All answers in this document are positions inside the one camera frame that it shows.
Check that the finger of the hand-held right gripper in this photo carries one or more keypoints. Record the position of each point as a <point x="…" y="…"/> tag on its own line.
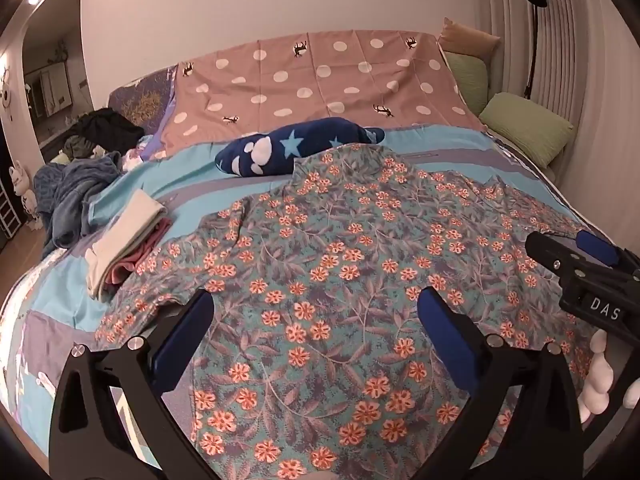
<point x="597" y="250"/>
<point x="552" y="255"/>

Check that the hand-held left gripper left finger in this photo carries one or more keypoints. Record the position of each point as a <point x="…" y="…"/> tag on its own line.
<point x="185" y="340"/>

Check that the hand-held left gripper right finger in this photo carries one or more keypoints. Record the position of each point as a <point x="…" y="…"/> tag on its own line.
<point x="445" y="335"/>

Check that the teal floral shirt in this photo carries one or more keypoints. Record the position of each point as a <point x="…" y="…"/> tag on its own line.
<point x="325" y="240"/>

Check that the black clothes heap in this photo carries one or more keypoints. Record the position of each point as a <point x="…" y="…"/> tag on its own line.
<point x="107" y="127"/>

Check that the person's right hand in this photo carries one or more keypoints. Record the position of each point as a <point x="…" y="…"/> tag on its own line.
<point x="597" y="380"/>

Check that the pink folded cloth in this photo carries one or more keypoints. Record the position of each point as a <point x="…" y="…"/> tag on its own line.
<point x="145" y="255"/>

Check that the white folded cloth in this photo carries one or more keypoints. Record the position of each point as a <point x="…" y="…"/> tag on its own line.
<point x="130" y="230"/>

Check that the large green pillow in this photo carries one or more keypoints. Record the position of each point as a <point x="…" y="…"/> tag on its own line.
<point x="530" y="127"/>

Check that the blue-grey crumpled blanket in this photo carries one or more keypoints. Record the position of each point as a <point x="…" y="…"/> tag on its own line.
<point x="70" y="195"/>

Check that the small green pillow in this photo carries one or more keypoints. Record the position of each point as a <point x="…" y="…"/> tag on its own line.
<point x="467" y="80"/>

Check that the white cat figurine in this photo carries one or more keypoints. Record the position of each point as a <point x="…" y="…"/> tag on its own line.
<point x="31" y="206"/>
<point x="19" y="176"/>

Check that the navy star blanket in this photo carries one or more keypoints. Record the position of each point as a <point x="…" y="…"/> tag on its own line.
<point x="280" y="147"/>

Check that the olive cloth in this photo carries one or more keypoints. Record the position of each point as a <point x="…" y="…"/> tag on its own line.
<point x="80" y="149"/>

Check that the white ladder rack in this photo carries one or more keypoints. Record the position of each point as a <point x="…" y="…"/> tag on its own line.
<point x="7" y="210"/>

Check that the tan pillow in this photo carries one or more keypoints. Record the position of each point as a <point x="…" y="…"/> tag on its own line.
<point x="465" y="37"/>

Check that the purple patterned cover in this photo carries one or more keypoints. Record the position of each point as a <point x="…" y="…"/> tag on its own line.
<point x="142" y="100"/>

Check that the pink polka dot sheet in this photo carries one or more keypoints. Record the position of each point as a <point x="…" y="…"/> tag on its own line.
<point x="310" y="75"/>

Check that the white wall decoration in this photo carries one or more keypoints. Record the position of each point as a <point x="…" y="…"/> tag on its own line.
<point x="6" y="92"/>

